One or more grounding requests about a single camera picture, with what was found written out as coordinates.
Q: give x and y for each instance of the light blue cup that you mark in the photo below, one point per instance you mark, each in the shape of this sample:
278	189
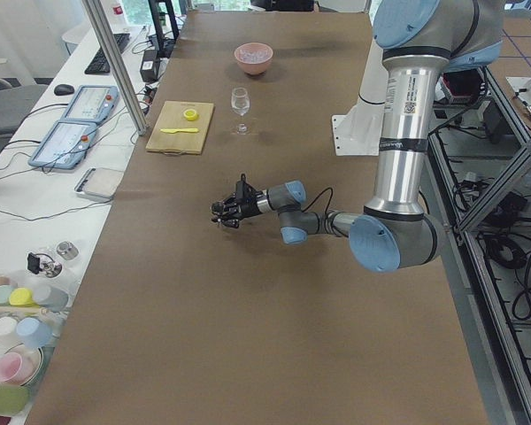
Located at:
34	333

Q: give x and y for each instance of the yellow lemon slice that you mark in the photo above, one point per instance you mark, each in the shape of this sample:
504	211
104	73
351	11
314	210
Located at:
190	114

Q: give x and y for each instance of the blue teach pendant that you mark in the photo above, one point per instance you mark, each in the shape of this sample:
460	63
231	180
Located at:
91	103
64	146

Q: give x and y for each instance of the pink bowl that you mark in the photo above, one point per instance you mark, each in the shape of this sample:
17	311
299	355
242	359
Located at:
254	69

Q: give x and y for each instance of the glass oil dispenser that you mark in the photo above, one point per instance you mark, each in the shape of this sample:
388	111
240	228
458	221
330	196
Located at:
41	263

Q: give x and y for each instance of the blue teach pendant far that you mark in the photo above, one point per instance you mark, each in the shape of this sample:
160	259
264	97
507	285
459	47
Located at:
91	103

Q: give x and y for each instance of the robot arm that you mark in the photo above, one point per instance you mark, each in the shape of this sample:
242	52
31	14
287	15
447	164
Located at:
420	40

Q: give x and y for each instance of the pink cup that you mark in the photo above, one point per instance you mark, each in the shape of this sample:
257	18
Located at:
16	368

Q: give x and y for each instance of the yellow cup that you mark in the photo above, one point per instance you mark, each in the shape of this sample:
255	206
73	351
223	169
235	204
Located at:
21	297

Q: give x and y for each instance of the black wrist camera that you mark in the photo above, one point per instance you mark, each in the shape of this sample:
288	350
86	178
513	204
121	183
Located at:
244	192

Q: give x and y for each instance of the grey chair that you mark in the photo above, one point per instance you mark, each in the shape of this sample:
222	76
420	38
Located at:
16	103

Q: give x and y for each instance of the black computer mouse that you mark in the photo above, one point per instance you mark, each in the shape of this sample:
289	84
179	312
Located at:
63	90

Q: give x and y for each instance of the grey cup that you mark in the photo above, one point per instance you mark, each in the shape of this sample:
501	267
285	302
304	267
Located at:
50	297

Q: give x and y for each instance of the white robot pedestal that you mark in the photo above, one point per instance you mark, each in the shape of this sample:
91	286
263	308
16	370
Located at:
358	132

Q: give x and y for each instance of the wooden cutting board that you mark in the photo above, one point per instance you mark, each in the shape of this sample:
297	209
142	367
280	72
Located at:
171	116

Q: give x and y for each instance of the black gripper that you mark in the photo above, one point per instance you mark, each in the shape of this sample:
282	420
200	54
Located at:
246	207

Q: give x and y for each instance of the blue teach pendant near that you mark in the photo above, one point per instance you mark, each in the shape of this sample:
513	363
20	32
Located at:
64	146

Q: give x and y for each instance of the yellow plastic knife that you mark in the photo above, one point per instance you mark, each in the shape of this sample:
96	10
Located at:
184	130

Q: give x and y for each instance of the clear wine glass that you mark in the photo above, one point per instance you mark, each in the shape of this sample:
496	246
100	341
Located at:
240	104

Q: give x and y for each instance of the silver metal tray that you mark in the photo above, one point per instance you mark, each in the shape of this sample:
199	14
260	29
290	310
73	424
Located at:
99	184

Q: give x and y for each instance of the aluminium frame post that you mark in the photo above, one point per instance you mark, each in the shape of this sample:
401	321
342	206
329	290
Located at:
105	37

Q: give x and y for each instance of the pile of ice cubes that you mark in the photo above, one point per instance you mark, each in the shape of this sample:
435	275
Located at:
250	56

